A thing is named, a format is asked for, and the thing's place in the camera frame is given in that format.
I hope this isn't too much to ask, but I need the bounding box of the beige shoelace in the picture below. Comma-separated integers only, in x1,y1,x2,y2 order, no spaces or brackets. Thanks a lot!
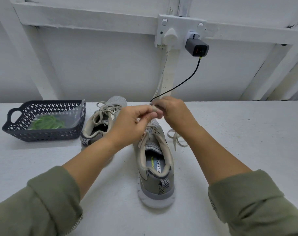
92,101,121,125
139,108,189,152

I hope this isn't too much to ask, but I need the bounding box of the person's left hand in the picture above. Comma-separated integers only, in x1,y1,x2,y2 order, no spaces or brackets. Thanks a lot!
106,104,164,150

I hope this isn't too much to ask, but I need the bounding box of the person's left forearm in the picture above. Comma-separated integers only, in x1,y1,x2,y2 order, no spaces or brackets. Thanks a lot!
0,137,121,236

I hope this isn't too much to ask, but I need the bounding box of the white wall socket plate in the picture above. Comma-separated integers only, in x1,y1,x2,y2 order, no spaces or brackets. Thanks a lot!
155,14,207,49

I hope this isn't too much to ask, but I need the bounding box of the dark plastic lattice basket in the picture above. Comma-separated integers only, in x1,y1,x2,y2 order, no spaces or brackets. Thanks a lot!
2,100,86,142

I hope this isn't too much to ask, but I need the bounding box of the black cable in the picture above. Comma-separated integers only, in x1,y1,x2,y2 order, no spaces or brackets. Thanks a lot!
149,57,202,103

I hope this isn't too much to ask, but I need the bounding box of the gray charger adapter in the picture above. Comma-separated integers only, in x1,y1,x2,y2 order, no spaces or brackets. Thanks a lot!
185,38,210,58

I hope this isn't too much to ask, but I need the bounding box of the person's right forearm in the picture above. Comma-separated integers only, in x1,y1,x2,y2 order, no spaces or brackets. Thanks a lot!
186,128,298,236

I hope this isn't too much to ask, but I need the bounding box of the white cable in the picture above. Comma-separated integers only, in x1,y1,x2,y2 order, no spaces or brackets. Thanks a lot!
153,47,170,101

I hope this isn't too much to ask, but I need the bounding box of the white plug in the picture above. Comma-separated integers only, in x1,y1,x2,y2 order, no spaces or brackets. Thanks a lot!
162,28,179,47

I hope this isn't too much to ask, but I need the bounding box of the person's right hand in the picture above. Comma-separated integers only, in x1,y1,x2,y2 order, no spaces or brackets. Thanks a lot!
151,96,202,141

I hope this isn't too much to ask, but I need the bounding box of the green shoelace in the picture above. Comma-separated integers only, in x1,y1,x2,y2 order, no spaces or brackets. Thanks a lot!
28,115,66,130

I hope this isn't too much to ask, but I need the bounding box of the gray sneaker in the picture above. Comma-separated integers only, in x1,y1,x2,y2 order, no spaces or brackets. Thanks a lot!
133,118,177,210
80,96,128,165

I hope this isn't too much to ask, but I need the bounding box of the clear plastic bag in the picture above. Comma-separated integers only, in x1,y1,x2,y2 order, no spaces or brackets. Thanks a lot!
29,106,85,130

